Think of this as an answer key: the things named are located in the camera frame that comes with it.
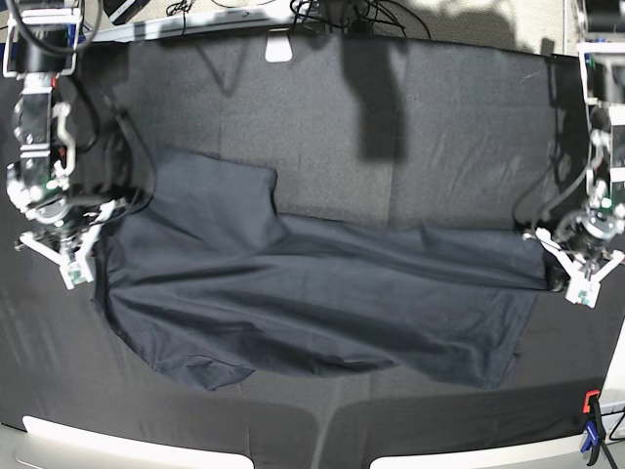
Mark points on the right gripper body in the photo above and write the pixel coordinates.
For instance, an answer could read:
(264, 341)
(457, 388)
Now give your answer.
(66, 235)

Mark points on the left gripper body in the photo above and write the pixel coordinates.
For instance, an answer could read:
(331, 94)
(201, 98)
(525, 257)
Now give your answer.
(579, 244)

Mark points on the dark blue t-shirt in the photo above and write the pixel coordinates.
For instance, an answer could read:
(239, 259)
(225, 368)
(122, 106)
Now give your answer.
(209, 284)

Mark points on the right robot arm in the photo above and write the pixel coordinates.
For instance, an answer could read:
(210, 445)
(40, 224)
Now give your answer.
(43, 43)

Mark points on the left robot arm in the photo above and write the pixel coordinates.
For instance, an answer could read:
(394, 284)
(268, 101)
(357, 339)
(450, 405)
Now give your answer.
(600, 184)

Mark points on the black table cloth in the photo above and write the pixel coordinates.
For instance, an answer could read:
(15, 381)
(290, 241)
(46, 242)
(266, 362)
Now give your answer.
(377, 131)

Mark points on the blue orange clamp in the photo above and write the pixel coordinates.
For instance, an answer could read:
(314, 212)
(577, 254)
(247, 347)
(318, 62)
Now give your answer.
(595, 440)

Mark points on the white tab on cloth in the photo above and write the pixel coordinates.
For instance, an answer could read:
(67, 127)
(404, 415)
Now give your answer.
(278, 47)

